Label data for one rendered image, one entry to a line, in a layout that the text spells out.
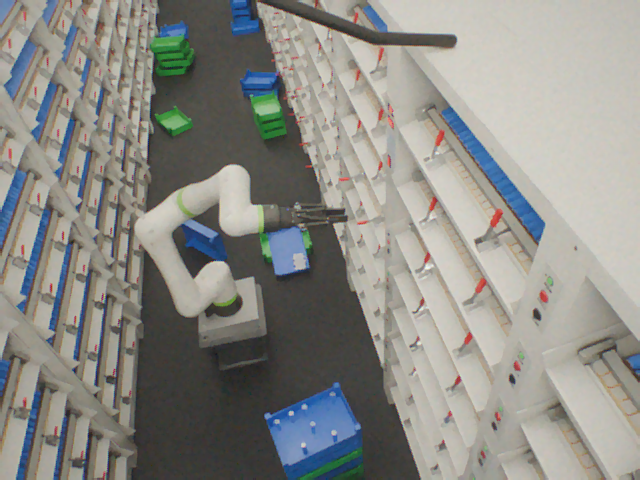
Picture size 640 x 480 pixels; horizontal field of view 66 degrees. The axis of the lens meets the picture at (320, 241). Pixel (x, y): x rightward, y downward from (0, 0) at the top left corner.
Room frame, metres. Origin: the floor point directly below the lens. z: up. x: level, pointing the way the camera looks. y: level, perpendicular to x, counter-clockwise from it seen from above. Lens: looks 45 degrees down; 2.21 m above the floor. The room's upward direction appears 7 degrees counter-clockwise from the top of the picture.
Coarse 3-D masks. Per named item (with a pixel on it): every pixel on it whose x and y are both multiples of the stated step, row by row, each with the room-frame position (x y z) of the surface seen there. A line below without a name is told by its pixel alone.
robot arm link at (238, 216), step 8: (224, 200) 1.24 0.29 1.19; (232, 200) 1.24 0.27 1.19; (240, 200) 1.24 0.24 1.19; (248, 200) 1.26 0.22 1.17; (224, 208) 1.22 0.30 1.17; (232, 208) 1.21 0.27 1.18; (240, 208) 1.22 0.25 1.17; (248, 208) 1.23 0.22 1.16; (256, 208) 1.23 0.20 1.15; (224, 216) 1.20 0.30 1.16; (232, 216) 1.19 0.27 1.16; (240, 216) 1.19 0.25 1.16; (248, 216) 1.20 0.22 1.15; (256, 216) 1.20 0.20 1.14; (224, 224) 1.18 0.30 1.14; (232, 224) 1.18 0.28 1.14; (240, 224) 1.18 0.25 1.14; (248, 224) 1.18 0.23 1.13; (256, 224) 1.19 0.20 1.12; (232, 232) 1.17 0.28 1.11; (240, 232) 1.17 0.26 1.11; (248, 232) 1.18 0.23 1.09; (256, 232) 1.20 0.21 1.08
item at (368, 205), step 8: (344, 152) 1.75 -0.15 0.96; (352, 152) 1.76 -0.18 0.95; (344, 160) 1.74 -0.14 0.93; (352, 160) 1.71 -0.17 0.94; (352, 168) 1.66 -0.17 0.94; (360, 168) 1.64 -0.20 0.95; (360, 184) 1.55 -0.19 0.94; (360, 192) 1.51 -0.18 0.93; (368, 200) 1.45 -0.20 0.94; (368, 208) 1.40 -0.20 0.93; (376, 208) 1.39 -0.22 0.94; (368, 216) 1.37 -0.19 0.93; (376, 216) 1.35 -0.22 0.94; (384, 224) 1.30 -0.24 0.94; (376, 232) 1.27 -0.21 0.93; (384, 232) 1.26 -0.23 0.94; (384, 240) 1.22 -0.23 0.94; (384, 248) 1.16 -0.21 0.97
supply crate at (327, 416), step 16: (336, 384) 0.94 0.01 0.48; (304, 400) 0.90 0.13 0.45; (320, 400) 0.92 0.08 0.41; (336, 400) 0.91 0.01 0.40; (272, 416) 0.85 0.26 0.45; (288, 416) 0.87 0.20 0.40; (304, 416) 0.86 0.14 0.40; (320, 416) 0.85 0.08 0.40; (336, 416) 0.85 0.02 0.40; (352, 416) 0.82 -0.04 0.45; (272, 432) 0.81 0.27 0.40; (288, 432) 0.81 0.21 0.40; (304, 432) 0.80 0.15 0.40; (320, 432) 0.79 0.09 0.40; (352, 432) 0.78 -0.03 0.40; (288, 448) 0.75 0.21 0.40; (320, 448) 0.73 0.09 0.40; (336, 448) 0.72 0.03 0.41; (288, 464) 0.69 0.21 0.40; (304, 464) 0.68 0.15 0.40
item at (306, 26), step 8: (304, 24) 2.47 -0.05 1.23; (304, 32) 2.50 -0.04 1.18; (312, 32) 2.45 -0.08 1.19; (312, 64) 2.45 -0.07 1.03; (312, 72) 2.45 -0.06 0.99; (312, 88) 2.45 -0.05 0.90; (312, 96) 2.45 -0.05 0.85; (312, 104) 2.49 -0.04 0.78; (320, 152) 2.45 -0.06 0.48; (320, 160) 2.45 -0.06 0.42; (320, 184) 2.51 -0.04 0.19
